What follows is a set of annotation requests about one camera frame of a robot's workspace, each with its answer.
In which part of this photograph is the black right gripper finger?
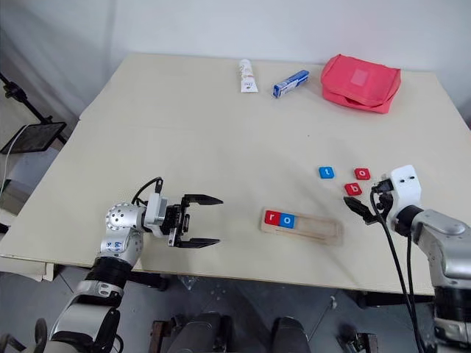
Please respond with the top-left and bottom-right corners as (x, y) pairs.
(343, 196), (373, 215)
(349, 204), (378, 225)

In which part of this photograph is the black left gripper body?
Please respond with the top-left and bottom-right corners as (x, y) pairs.
(160, 199), (192, 248)

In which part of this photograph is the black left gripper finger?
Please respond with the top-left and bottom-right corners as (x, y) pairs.
(181, 193), (224, 207)
(177, 238), (222, 249)

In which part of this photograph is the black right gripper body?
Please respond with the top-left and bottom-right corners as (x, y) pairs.
(369, 177), (397, 223)

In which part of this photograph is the wooden letter tray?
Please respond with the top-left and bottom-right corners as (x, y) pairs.
(260, 207), (345, 246)

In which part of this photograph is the dark rounded shape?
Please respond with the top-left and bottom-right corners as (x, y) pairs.
(167, 311), (233, 353)
(271, 316), (311, 353)

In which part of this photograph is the brown wooden piece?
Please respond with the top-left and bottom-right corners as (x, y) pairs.
(149, 318), (174, 353)
(351, 332), (379, 353)

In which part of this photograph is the red fabric pouch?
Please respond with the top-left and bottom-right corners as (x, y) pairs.
(319, 53), (403, 115)

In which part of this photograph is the white squeeze tube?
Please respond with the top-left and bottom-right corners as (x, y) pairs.
(237, 59), (260, 94)

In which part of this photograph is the blue and white carton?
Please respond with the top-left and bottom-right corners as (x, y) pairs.
(272, 69), (311, 99)

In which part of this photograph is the black tablet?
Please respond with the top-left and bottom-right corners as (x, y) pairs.
(0, 121), (68, 156)

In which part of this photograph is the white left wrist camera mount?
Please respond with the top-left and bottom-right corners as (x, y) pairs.
(142, 193), (169, 237)

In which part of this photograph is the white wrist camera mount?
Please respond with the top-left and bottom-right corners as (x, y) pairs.
(384, 164), (422, 223)
(142, 193), (169, 237)

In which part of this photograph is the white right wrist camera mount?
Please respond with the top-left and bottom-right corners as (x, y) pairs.
(384, 164), (422, 223)

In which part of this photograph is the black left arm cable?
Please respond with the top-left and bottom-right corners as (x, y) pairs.
(131, 176), (164, 207)

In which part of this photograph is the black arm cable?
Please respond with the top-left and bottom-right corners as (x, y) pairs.
(131, 176), (164, 207)
(369, 186), (428, 353)

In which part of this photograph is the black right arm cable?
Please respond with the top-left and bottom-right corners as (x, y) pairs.
(369, 186), (428, 353)

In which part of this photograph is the black table support bracket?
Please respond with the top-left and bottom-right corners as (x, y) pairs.
(355, 290), (436, 310)
(125, 271), (171, 292)

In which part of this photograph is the white charging cable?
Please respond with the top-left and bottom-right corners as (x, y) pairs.
(0, 124), (27, 196)

